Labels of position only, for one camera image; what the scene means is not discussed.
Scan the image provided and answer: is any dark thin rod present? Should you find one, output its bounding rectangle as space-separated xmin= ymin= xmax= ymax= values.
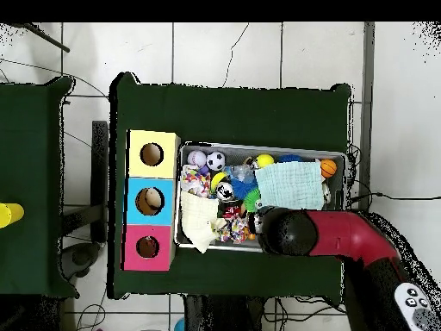
xmin=15 ymin=22 xmax=71 ymax=53

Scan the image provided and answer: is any light blue muslin cloth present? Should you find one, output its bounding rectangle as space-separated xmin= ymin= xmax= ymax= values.
xmin=254 ymin=160 xmax=326 ymax=211

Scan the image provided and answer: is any dark grey rounded base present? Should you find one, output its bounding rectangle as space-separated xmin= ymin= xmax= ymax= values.
xmin=59 ymin=241 xmax=102 ymax=280

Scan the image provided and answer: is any cream muslin cloth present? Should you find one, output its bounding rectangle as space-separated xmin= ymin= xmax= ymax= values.
xmin=179 ymin=190 xmax=228 ymax=255

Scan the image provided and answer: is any wooden box with three holes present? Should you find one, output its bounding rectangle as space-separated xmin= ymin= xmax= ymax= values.
xmin=121 ymin=129 xmax=182 ymax=272

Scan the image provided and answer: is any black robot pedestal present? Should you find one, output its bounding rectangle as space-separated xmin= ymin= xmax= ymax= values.
xmin=182 ymin=294 xmax=276 ymax=331

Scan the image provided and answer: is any crushed silver drink can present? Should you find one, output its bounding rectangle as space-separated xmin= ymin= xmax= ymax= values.
xmin=215 ymin=181 xmax=236 ymax=202

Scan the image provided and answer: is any yellow foam ball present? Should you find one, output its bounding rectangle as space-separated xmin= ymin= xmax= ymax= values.
xmin=255 ymin=153 xmax=276 ymax=169

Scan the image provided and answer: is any black power cable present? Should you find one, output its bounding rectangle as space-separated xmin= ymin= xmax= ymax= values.
xmin=347 ymin=191 xmax=441 ymax=208

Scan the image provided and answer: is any crumpled white colourful-dotted wrapper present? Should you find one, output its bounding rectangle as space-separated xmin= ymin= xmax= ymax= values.
xmin=180 ymin=164 xmax=212 ymax=199

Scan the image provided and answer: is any yellow cylinder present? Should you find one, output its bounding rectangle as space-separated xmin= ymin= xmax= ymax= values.
xmin=0 ymin=202 xmax=25 ymax=229

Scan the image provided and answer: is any small orange basketball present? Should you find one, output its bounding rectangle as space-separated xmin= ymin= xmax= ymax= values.
xmin=320 ymin=158 xmax=338 ymax=179

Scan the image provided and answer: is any yellow curved toy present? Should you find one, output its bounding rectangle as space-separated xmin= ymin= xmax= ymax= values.
xmin=209 ymin=171 xmax=228 ymax=194

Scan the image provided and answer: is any shallow wire mesh bin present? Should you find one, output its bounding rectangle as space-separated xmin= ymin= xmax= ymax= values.
xmin=172 ymin=141 xmax=348 ymax=258

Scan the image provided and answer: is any small white baseball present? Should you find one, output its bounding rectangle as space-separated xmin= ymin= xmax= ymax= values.
xmin=186 ymin=150 xmax=208 ymax=169

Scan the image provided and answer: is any small soccer ball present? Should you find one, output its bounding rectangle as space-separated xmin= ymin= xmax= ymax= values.
xmin=205 ymin=151 xmax=227 ymax=172

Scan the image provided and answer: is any blue spiky rubber ball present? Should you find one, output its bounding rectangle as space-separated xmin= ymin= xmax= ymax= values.
xmin=229 ymin=177 xmax=259 ymax=201

